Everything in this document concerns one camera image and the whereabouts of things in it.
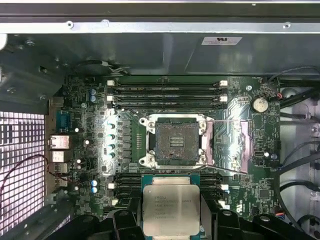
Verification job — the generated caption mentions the RAM slot black latches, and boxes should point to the RAM slot black latches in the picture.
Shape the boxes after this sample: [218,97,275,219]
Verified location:
[107,87,229,95]
[113,189,223,198]
[113,173,223,181]
[107,101,229,110]

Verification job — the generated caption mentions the black cable bundle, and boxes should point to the black cable bundle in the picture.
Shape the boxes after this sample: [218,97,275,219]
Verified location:
[279,86,320,107]

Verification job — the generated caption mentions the thin black wire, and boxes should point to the thin black wire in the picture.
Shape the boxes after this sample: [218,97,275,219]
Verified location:
[268,65,320,85]

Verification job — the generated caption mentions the green motherboard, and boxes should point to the green motherboard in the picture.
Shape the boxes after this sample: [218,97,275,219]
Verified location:
[47,74,282,226]

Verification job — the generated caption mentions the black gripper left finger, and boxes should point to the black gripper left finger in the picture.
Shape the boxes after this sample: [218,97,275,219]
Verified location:
[66,197,144,240]

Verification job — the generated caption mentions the black PC case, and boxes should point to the black PC case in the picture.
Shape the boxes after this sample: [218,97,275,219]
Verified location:
[0,0,320,240]

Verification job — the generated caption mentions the CPU socket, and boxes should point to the CPU socket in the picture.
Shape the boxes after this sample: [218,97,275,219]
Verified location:
[138,113,216,173]

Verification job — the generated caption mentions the coin battery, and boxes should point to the coin battery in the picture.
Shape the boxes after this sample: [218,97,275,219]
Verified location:
[250,96,270,113]

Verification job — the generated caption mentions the red black fan wire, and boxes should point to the red black fan wire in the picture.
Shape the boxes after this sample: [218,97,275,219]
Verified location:
[0,153,66,186]

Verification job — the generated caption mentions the metal socket cover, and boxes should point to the metal socket cover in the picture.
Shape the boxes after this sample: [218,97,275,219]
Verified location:
[203,119,252,175]

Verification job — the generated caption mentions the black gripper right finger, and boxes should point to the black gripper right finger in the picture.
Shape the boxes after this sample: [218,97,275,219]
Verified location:
[199,192,317,240]

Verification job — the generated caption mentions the wire locking lever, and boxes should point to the wire locking lever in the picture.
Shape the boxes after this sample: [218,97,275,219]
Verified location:
[109,106,140,116]
[197,163,246,175]

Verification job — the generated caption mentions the RAM slot white latches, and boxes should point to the RAM slot white latches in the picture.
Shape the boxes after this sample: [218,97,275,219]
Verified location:
[106,94,229,102]
[107,181,230,191]
[106,79,229,88]

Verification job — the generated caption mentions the silver CPU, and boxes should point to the silver CPU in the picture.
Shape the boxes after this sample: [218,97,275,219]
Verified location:
[141,174,201,237]

